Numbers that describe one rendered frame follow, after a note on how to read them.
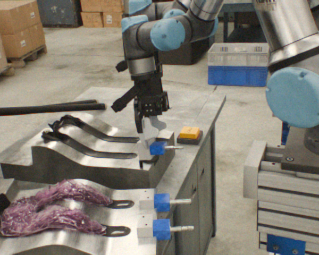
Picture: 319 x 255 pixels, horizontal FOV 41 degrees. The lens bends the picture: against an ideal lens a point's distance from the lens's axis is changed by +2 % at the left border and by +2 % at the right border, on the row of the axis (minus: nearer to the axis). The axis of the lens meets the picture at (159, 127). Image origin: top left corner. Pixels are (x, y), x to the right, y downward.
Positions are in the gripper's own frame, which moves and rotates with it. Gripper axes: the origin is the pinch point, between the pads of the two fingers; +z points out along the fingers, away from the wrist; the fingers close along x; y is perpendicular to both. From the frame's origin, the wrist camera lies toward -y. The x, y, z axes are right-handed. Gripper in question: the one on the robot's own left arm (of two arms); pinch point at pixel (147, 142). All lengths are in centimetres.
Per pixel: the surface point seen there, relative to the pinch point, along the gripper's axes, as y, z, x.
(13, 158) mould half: -45.5, 2.2, -3.3
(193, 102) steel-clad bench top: -4, 4, 68
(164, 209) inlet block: 8.8, 12.8, -16.9
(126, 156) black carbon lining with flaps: -8.0, 4.6, 1.1
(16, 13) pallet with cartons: -304, -67, 363
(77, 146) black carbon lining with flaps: -23.9, 0.3, 0.4
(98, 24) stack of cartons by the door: -320, -42, 613
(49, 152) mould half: -28.8, -0.6, -7.1
